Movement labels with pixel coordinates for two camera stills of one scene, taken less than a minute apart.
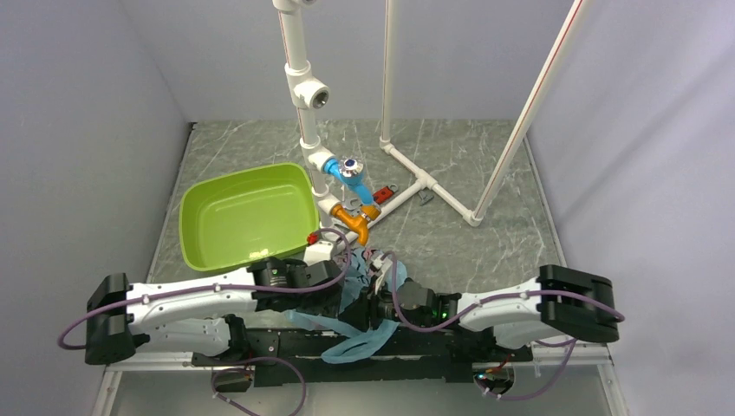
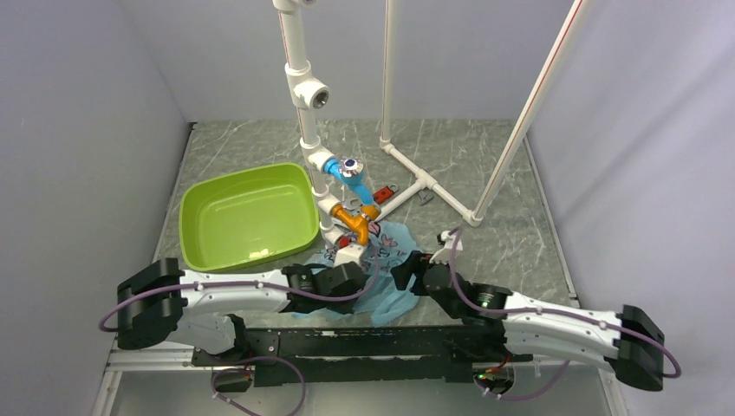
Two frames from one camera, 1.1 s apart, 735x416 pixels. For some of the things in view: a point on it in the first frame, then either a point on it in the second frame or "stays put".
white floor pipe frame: x=424 y=179 stays put
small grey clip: x=425 y=199 stays put
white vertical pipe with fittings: x=309 y=94 stays put
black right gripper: x=358 y=312 to x=415 y=263
